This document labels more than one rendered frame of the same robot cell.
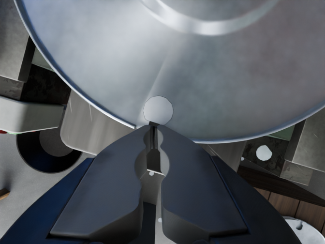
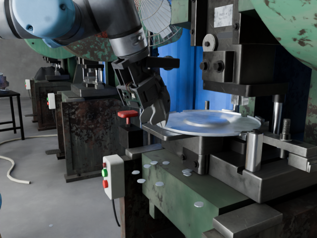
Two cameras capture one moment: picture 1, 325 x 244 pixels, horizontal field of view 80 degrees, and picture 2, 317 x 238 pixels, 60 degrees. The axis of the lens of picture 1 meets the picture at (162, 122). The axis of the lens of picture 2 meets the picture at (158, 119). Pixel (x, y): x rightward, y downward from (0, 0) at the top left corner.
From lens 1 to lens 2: 0.70 m
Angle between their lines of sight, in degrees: 80
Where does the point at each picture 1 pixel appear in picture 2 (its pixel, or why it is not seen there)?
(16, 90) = (126, 159)
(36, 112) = (120, 171)
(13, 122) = (113, 161)
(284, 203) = not seen: outside the picture
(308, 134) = (233, 213)
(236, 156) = (175, 134)
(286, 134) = (219, 205)
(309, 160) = (224, 221)
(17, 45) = (143, 150)
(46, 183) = not seen: outside the picture
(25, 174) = not seen: outside the picture
